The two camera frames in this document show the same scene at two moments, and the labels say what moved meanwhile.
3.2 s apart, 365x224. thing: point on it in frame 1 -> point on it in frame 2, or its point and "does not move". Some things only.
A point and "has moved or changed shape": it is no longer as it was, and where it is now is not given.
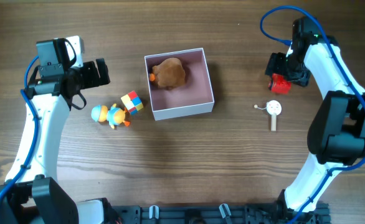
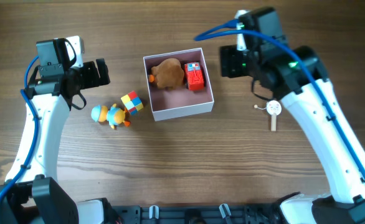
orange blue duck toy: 114,116 does not move
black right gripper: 276,68 -> 227,61
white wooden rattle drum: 274,107 does not move
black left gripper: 92,70 does not move
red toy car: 278,84 has moved or changed shape
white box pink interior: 195,97 does not move
